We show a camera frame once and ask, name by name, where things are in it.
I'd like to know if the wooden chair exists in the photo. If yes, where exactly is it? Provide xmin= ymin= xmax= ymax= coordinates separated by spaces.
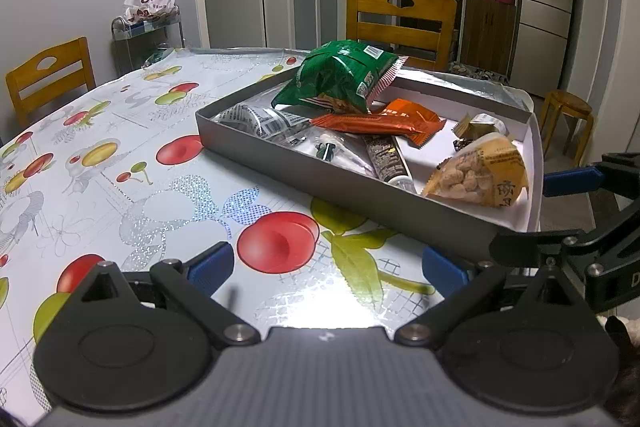
xmin=346 ymin=0 xmax=458 ymax=72
xmin=5 ymin=37 xmax=97 ymax=128

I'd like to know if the fruit print tablecloth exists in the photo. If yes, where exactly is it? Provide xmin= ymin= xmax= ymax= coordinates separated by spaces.
xmin=0 ymin=47 xmax=541 ymax=423

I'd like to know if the round wooden stool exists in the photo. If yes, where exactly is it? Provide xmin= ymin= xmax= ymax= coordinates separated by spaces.
xmin=537 ymin=90 xmax=596 ymax=158

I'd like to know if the pile of wrapped candies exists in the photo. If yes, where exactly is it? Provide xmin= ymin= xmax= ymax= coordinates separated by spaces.
xmin=145 ymin=44 xmax=173 ymax=65

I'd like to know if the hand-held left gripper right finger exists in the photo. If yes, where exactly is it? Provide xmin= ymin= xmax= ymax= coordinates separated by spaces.
xmin=395 ymin=246 xmax=581 ymax=348

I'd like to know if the small black white candy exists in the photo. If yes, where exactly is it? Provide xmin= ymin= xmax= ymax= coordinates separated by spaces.
xmin=315 ymin=139 xmax=343 ymax=162

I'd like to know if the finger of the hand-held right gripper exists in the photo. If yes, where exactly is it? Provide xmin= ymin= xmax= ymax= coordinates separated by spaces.
xmin=489 ymin=199 xmax=640 ymax=268
xmin=542 ymin=152 xmax=640 ymax=198

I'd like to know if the grey cardboard box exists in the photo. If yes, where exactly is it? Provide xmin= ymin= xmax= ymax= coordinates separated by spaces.
xmin=195 ymin=64 xmax=543 ymax=260

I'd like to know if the person's right forearm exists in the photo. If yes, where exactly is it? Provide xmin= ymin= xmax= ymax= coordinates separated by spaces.
xmin=602 ymin=314 xmax=640 ymax=425

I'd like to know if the square orange snack packet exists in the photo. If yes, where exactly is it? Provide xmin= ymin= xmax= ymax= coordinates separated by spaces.
xmin=380 ymin=98 xmax=447 ymax=135

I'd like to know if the gold pastry packet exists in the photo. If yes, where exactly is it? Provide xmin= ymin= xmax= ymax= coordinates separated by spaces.
xmin=454 ymin=113 xmax=511 ymax=142

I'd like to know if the tan peanut packet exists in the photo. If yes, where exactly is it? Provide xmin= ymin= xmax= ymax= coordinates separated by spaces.
xmin=421 ymin=132 xmax=530 ymax=210

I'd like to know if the clear plastic wrapper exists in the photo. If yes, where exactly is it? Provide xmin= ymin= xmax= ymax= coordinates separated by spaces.
xmin=295 ymin=129 xmax=381 ymax=180

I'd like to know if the green snack bag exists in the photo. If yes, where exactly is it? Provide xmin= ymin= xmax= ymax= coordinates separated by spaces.
xmin=272 ymin=41 xmax=410 ymax=115

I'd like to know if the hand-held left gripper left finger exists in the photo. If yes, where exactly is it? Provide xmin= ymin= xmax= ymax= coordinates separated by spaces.
xmin=72 ymin=241 xmax=261 ymax=348

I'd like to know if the white refrigerator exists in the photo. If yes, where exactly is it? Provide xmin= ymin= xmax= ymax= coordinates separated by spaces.
xmin=510 ymin=0 xmax=576 ymax=98

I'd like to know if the clear grey-print packet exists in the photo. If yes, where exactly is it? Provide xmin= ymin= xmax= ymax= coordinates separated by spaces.
xmin=215 ymin=103 xmax=313 ymax=148

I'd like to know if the brown shoe cabinet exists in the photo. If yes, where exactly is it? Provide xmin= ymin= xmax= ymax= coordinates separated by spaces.
xmin=460 ymin=0 xmax=518 ymax=78

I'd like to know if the long orange snack bar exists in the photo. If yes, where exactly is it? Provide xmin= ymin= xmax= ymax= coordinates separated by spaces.
xmin=310 ymin=113 xmax=423 ymax=148

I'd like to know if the black barcode packet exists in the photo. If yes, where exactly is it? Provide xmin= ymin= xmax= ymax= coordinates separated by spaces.
xmin=362 ymin=134 xmax=418 ymax=194

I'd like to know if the patterned seat cushion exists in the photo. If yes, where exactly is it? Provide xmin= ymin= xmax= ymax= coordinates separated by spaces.
xmin=447 ymin=62 xmax=511 ymax=85

